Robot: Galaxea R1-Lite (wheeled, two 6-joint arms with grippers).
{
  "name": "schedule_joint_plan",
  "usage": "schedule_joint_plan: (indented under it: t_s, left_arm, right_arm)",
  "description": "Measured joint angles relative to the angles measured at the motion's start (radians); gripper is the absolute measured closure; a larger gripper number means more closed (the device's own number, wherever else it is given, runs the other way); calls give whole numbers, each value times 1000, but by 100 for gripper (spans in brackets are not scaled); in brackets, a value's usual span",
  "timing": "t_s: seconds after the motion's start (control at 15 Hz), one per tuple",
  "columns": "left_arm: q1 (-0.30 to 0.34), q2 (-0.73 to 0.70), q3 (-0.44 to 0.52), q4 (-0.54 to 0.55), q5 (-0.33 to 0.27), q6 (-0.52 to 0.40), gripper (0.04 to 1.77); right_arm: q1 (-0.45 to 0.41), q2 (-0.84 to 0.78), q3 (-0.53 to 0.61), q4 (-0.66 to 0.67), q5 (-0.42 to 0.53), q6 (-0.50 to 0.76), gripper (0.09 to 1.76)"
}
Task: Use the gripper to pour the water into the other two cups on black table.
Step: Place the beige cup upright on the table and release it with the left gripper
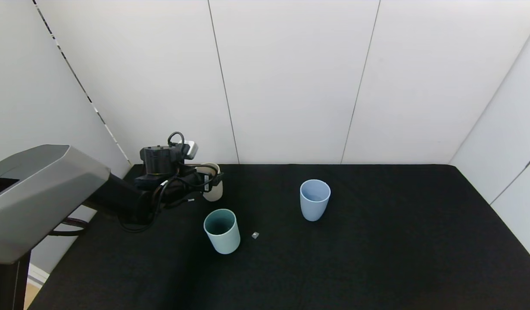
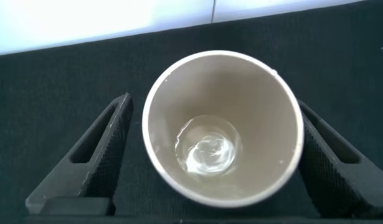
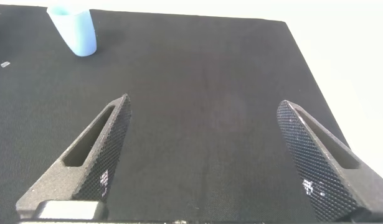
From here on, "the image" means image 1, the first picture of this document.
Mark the beige plastic cup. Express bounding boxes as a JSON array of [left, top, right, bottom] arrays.
[[195, 162, 224, 202]]

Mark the light blue plastic cup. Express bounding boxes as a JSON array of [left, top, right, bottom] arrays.
[[299, 179, 331, 222]]

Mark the teal plastic cup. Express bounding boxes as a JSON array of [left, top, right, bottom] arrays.
[[203, 209, 241, 255]]

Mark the white baseboard strip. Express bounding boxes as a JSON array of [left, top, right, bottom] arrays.
[[27, 263, 50, 287]]

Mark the black robot torso column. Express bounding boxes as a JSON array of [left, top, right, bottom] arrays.
[[0, 251, 31, 310]]

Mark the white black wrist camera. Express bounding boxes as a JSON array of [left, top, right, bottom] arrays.
[[179, 140, 199, 160]]

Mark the thin black camera cable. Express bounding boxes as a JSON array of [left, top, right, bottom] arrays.
[[118, 131, 220, 233]]

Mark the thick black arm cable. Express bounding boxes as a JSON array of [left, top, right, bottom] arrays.
[[49, 217, 90, 237]]

